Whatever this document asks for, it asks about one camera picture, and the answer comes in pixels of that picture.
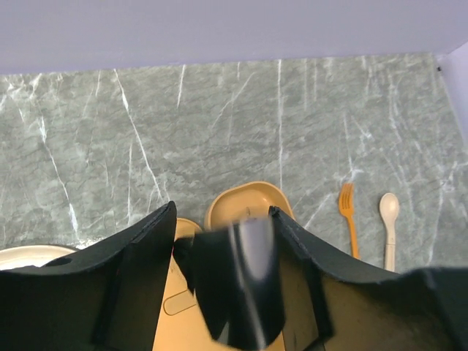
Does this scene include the pink and cream plate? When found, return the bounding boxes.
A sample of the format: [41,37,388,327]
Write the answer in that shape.
[0,245,77,271]

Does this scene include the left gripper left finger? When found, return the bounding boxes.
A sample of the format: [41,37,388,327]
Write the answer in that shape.
[1,202,177,350]

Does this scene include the orange plastic fork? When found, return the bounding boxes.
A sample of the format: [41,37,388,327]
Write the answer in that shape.
[339,183,361,259]

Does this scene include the orange lunch box lid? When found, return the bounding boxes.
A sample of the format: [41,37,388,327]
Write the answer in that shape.
[154,220,284,350]

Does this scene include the beige plastic spoon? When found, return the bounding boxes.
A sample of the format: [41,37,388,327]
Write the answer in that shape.
[379,192,399,272]

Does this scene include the metal serving tongs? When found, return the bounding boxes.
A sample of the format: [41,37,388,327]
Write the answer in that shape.
[173,216,285,350]

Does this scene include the orange lunch box base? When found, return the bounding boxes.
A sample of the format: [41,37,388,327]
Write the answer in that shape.
[204,181,295,230]

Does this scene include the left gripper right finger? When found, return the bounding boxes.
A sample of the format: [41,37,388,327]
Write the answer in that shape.
[269,207,467,350]

